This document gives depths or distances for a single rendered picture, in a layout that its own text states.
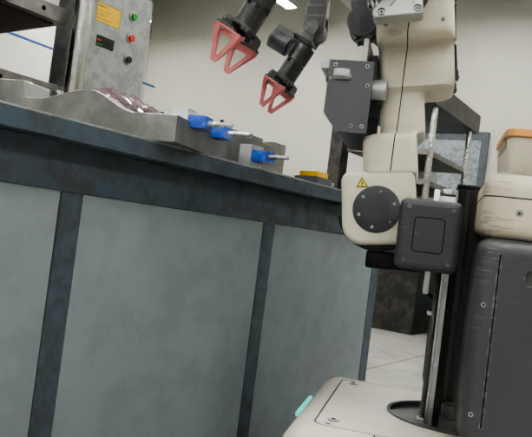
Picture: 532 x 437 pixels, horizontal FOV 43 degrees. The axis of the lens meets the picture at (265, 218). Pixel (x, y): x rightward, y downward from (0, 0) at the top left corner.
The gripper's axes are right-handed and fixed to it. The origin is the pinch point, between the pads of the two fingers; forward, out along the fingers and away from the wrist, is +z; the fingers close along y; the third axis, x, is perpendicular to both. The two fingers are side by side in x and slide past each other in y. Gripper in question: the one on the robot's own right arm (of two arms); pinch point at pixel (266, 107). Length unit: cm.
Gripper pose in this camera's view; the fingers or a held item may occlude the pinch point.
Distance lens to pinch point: 190.3
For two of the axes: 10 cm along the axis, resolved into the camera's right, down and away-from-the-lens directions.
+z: -5.5, 8.3, 0.8
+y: -2.3, -0.6, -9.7
